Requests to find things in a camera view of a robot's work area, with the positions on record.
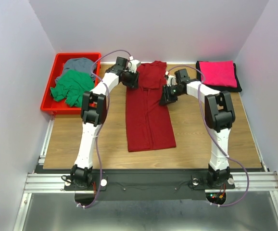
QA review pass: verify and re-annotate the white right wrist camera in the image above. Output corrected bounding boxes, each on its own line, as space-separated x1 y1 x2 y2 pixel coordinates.
165 71 177 87

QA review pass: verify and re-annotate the purple cable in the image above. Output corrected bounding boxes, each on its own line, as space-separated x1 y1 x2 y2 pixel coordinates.
75 50 134 209
165 65 250 208

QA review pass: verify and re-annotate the green t shirt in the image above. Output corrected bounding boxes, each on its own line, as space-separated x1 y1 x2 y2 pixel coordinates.
50 70 94 108

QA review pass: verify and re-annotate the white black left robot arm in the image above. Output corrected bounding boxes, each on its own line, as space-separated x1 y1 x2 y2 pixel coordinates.
67 56 141 190

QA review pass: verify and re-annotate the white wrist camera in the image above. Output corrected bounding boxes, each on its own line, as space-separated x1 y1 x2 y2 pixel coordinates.
127 56 141 73
165 71 177 87

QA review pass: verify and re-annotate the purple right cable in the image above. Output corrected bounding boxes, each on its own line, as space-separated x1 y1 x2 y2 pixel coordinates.
165 65 250 208

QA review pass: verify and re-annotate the red plastic bin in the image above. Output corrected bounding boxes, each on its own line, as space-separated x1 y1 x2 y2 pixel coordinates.
40 52 101 115

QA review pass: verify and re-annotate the folded pink t shirt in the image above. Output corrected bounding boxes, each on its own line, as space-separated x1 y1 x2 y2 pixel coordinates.
199 61 238 88

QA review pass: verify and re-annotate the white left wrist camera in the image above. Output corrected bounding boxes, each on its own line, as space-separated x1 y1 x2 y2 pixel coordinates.
127 56 141 73

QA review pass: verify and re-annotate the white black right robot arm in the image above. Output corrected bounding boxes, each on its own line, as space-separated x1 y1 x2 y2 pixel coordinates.
159 69 236 188

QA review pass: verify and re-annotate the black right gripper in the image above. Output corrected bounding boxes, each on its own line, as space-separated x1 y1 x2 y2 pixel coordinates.
158 84 184 105

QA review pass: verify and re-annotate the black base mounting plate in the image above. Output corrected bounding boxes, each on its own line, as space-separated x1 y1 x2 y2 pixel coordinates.
62 169 235 203

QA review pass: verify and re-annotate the folded black t shirt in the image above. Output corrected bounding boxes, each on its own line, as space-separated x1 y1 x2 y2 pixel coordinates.
196 61 242 92

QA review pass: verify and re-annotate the grey t shirt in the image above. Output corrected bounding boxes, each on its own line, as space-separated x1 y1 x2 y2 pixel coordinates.
55 57 97 83

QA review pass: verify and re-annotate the dark red t shirt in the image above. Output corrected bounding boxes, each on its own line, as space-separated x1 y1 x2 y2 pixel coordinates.
126 61 176 152

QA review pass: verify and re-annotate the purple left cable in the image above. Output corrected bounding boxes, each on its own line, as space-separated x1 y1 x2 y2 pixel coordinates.
75 50 134 209

